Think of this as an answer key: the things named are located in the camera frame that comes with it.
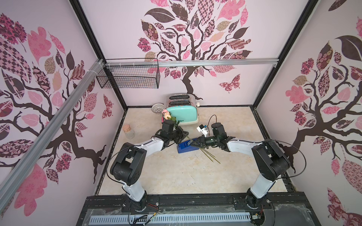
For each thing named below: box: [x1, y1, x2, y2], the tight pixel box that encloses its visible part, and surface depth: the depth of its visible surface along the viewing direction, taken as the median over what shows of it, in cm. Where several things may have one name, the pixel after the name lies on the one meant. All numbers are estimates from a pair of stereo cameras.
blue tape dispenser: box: [176, 137, 200, 154], surface depth 94 cm
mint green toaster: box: [165, 93, 199, 126], surface depth 102 cm
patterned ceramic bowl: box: [151, 102, 165, 114], surface depth 119 cm
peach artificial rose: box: [164, 112, 172, 121], surface depth 90 cm
